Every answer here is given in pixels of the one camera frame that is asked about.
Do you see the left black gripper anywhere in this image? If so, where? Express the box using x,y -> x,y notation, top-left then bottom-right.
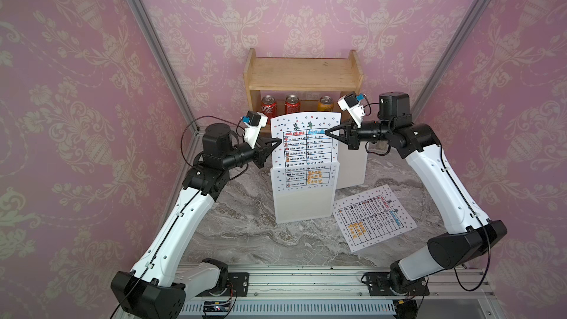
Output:
221,135 -> 282,171

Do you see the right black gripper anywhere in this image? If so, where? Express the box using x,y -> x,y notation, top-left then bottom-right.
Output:
327,118 -> 396,153

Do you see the white rack board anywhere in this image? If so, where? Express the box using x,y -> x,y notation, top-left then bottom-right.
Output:
337,143 -> 368,189
270,162 -> 340,224

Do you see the paper menu sheet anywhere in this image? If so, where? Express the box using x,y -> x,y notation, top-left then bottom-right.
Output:
270,112 -> 341,193
333,185 -> 417,253

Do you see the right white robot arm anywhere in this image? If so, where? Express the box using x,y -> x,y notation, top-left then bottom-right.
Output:
325,92 -> 507,295

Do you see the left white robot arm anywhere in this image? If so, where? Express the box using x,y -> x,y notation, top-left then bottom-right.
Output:
111,123 -> 282,318

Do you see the orange soda can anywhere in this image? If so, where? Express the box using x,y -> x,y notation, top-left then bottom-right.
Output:
317,96 -> 335,112

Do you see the red cola can left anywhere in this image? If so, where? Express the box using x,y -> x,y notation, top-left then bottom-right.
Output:
261,95 -> 278,119

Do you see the red cola can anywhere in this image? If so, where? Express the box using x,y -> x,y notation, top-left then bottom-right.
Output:
284,94 -> 301,115
261,95 -> 278,119

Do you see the red cola can middle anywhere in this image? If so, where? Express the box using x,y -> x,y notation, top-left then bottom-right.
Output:
284,94 -> 301,115

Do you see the wooden two-tier shelf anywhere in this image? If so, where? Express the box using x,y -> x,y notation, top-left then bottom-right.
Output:
243,48 -> 365,112

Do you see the small green circuit board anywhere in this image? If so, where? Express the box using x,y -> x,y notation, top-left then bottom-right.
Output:
202,301 -> 233,315

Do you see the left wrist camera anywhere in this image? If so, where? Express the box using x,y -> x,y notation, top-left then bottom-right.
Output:
243,111 -> 268,149

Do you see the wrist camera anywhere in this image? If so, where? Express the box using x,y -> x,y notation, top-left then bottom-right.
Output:
243,111 -> 268,149
338,92 -> 366,128

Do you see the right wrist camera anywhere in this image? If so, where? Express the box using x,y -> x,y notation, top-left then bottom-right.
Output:
338,92 -> 366,128

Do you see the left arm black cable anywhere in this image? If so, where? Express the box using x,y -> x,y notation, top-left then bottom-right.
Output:
179,114 -> 243,169

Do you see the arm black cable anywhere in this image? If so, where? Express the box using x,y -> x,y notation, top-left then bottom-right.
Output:
453,225 -> 493,293
179,114 -> 243,169

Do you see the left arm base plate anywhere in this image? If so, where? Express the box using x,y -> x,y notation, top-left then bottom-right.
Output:
198,272 -> 250,297

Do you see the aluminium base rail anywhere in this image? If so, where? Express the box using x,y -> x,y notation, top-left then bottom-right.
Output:
116,247 -> 506,319

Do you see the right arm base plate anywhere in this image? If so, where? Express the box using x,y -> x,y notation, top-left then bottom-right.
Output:
360,272 -> 430,298

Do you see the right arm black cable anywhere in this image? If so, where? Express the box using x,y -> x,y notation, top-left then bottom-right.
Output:
453,225 -> 493,293

